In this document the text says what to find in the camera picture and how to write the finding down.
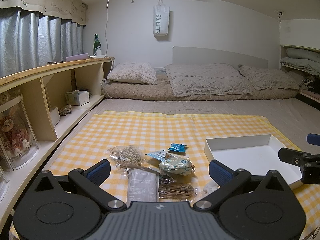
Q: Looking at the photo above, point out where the white shallow cardboard box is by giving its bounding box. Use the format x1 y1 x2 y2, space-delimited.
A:
204 134 302 189

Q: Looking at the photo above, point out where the beige hair ties bag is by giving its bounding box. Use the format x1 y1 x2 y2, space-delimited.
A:
106 145 145 168

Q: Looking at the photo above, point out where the blue floral drawstring pouch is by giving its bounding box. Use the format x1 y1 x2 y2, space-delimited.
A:
158 157 195 176

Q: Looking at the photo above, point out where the grey packet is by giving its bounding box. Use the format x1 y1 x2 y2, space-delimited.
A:
126 168 159 206

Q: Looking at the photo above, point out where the brown hair ties bag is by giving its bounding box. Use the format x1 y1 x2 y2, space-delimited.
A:
158 174 197 201

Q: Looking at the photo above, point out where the small blue sachet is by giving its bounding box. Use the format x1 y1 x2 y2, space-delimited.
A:
168 143 187 153

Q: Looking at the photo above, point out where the white blue medicine packet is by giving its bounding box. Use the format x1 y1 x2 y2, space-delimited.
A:
145 150 174 162

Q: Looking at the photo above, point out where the white tissue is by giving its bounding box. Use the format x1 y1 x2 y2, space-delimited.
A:
203 180 220 196

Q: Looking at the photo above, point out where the yellow white checkered blanket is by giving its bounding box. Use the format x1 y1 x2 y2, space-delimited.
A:
10 110 320 240

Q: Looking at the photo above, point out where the folded grey bedding stack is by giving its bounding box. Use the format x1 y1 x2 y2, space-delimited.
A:
280 47 319 77

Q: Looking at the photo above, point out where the small grey quilted pillow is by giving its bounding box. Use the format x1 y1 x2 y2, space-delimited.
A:
238 66 299 90

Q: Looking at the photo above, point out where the plush doll in case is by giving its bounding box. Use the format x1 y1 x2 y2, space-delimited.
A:
1 94 40 171

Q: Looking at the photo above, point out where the white tissue box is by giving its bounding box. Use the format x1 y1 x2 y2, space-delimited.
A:
65 90 89 106

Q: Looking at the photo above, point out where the wooden shelf unit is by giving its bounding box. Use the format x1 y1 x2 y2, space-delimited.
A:
1 57 114 226

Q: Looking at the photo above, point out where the beige folded mattress pad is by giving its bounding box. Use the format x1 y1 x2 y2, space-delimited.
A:
101 74 298 101

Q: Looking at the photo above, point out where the large grey quilted pillow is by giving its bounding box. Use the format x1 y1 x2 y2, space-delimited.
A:
165 63 253 98

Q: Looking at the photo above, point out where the fluffy white pillow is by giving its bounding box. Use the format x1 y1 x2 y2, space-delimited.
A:
107 62 158 85

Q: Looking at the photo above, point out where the purple flat box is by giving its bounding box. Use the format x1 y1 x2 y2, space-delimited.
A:
66 53 89 62

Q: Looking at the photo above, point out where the white headboard panel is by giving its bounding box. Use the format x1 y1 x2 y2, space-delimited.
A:
172 46 268 68

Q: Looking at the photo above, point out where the green glass bottle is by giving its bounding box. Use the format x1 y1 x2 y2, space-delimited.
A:
93 34 101 56

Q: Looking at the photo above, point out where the grey curtain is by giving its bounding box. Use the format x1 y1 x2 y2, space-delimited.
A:
1 8 84 77

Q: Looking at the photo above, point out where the white hanging tote bag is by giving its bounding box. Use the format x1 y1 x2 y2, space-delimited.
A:
153 0 170 36

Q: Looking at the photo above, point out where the beige doodle valance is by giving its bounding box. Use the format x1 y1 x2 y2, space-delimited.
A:
1 0 87 25

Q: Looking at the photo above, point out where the white charging cable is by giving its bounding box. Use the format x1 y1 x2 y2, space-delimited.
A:
100 0 113 88

